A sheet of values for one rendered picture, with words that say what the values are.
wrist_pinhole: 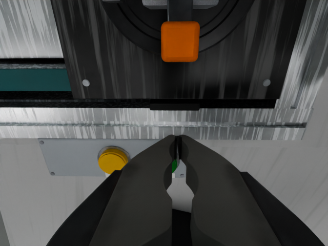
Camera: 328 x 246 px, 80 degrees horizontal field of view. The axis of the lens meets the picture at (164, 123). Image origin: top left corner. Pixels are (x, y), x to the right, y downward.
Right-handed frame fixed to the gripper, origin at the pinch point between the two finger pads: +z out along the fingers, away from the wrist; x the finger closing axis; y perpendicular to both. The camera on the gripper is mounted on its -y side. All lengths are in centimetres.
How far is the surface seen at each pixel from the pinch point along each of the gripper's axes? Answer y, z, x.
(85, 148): 8.7, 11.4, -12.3
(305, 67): -2.2, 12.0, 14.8
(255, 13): -7.5, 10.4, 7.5
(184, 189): 26.6, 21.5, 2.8
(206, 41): -5.3, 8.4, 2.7
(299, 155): 17.1, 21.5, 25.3
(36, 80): -0.5, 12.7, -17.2
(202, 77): -1.4, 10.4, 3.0
